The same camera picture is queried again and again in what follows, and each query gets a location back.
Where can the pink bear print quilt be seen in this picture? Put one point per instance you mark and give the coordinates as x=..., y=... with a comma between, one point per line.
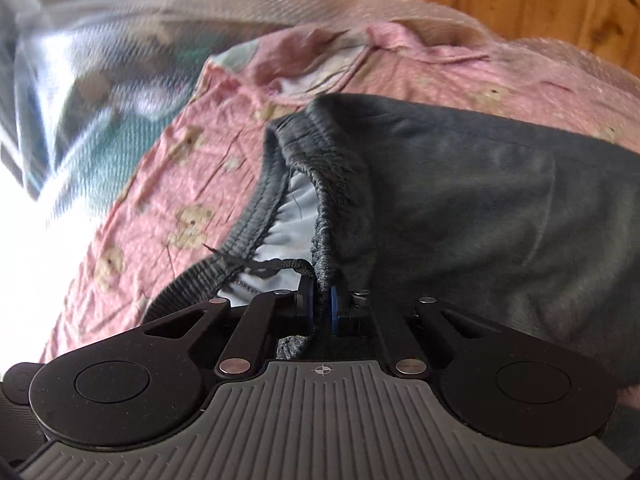
x=175, y=185

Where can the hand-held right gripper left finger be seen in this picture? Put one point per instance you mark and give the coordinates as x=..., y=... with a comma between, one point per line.
x=306, y=305

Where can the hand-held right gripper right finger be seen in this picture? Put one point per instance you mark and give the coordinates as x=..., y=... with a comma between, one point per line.
x=334, y=310

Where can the clear bubble wrap sheet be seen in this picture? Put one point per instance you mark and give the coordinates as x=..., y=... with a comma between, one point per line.
x=100, y=60

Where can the grey pants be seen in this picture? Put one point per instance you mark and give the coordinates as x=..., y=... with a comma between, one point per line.
x=475, y=200

